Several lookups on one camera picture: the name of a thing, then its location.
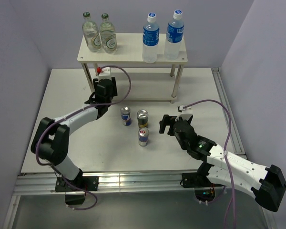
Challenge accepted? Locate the black gold can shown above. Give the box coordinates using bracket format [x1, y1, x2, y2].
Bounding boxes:
[137, 109, 149, 128]

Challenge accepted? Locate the silver red bull can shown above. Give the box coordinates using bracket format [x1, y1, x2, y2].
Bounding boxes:
[138, 127, 149, 146]

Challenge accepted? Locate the blue red bull can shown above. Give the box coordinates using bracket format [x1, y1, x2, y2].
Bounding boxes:
[120, 106, 132, 126]

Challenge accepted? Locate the plastic water bottle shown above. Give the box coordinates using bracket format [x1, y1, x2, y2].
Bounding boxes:
[142, 12, 160, 63]
[164, 10, 184, 60]

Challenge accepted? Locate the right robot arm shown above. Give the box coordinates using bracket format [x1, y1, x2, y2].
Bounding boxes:
[159, 114, 286, 212]

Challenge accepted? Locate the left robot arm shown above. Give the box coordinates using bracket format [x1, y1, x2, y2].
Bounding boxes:
[31, 77, 117, 192]

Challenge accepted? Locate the white two-tier shelf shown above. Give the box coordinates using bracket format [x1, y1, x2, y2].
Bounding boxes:
[77, 33, 188, 103]

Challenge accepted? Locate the right glass bottle green cap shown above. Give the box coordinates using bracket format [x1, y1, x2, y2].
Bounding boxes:
[100, 13, 117, 53]

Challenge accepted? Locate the glass bottle green cap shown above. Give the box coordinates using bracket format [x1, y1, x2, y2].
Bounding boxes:
[82, 12, 102, 52]
[100, 13, 117, 53]

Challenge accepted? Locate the left glass bottle green cap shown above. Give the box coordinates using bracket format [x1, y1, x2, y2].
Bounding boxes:
[82, 12, 102, 52]

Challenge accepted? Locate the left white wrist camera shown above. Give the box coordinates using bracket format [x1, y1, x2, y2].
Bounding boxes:
[97, 67, 111, 81]

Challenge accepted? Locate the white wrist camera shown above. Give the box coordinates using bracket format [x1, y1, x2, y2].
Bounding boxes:
[175, 104, 194, 124]
[97, 67, 111, 81]

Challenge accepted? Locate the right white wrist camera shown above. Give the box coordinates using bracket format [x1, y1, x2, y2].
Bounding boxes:
[175, 104, 194, 124]

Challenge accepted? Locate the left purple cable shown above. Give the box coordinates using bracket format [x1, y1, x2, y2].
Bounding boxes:
[35, 65, 132, 211]

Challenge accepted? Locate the purple cable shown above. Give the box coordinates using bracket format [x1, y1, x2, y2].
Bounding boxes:
[35, 65, 132, 211]
[183, 99, 236, 229]

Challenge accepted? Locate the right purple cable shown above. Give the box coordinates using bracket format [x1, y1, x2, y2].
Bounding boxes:
[183, 99, 236, 229]

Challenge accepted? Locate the aluminium side rail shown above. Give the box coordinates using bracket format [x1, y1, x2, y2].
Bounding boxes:
[211, 68, 247, 159]

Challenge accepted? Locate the aluminium front rail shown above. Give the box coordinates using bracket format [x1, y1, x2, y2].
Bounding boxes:
[12, 170, 184, 196]

